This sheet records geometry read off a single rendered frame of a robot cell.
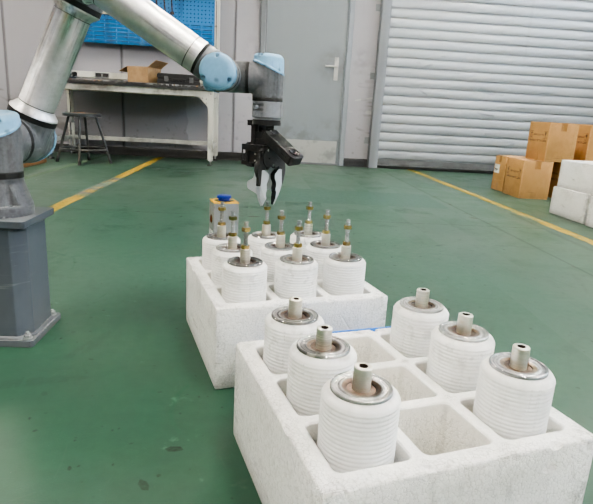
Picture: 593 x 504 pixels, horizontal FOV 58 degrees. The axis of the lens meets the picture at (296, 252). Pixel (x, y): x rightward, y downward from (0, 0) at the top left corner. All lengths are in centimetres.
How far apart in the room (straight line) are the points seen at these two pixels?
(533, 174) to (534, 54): 243
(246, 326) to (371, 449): 52
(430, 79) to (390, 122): 63
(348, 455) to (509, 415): 23
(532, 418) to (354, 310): 52
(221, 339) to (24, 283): 51
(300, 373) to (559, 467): 35
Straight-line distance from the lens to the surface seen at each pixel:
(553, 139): 467
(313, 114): 614
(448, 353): 84
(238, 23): 619
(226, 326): 109
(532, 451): 76
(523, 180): 460
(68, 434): 106
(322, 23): 622
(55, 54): 145
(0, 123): 136
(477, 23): 658
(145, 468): 95
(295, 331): 81
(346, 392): 64
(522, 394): 76
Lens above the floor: 57
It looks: 15 degrees down
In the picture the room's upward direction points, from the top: 3 degrees clockwise
